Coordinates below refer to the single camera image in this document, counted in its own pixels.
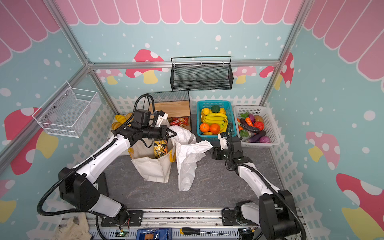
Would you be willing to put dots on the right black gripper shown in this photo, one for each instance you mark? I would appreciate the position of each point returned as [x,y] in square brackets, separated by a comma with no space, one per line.
[229,142]

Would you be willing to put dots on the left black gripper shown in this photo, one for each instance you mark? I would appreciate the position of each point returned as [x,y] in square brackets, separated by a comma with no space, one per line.
[163,130]

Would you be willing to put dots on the gold black snack bag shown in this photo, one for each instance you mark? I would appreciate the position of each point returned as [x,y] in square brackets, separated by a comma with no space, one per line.
[160,148]

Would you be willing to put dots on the white canvas tote bag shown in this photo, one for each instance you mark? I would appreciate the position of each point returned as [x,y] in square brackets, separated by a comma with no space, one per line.
[149,167]

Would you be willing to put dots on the orange carrot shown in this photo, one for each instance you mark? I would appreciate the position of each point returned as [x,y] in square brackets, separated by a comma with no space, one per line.
[249,122]

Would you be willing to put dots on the white plastic grocery bag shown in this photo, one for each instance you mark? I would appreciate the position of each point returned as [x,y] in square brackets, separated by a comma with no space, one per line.
[188,153]

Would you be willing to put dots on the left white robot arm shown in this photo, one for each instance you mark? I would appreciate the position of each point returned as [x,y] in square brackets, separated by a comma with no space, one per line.
[76,185]

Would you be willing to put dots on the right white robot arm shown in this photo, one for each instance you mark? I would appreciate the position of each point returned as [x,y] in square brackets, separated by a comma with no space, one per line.
[276,213]

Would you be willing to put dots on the striped bread roll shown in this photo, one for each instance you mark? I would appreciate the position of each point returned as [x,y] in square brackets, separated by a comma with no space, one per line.
[120,119]

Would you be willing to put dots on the orange fruit right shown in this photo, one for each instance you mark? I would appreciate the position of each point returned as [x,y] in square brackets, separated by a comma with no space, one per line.
[215,129]

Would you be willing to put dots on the orange fruit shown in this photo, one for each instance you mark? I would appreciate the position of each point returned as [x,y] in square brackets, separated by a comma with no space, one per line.
[204,128]
[215,129]

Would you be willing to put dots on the purple onion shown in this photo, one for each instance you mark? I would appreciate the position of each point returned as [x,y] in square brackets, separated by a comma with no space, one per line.
[265,140]

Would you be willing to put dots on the white plastic vegetable basket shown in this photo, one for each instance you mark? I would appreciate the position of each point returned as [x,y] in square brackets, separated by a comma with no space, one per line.
[257,113]

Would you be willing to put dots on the yellow banana bunch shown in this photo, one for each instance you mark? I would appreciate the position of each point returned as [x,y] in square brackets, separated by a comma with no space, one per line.
[217,118]

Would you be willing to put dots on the red tomato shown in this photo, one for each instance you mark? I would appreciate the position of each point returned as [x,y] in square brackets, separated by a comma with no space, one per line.
[260,125]

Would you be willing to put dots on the orange fruit left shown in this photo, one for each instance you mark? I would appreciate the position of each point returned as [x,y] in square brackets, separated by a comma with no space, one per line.
[204,128]

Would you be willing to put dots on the red snack bag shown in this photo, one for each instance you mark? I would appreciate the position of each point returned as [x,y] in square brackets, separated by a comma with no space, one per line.
[179,121]

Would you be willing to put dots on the teal plastic fruit basket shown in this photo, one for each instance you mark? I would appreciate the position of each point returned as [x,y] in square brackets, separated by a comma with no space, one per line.
[226,108]

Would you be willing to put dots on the green avocado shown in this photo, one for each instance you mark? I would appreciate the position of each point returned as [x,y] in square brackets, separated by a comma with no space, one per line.
[215,109]

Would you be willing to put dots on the yellow lemon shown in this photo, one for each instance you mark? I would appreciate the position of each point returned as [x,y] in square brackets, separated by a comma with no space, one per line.
[205,111]

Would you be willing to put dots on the blue electronics box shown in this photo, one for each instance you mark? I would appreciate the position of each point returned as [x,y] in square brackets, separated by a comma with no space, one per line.
[155,234]

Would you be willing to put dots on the beige cloth rag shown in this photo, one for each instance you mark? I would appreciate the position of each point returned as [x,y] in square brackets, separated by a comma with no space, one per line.
[74,231]

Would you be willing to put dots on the black wire snack shelf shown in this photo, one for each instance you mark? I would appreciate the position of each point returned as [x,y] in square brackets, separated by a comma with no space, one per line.
[175,104]

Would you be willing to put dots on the black mesh wall basket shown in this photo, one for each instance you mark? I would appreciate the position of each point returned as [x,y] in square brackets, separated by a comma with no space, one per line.
[208,73]

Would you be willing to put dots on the white wire wall basket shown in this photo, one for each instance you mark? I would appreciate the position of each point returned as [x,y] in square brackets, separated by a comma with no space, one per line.
[68,111]

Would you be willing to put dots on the black handled screwdriver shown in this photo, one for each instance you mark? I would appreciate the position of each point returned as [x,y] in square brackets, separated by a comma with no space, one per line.
[187,231]

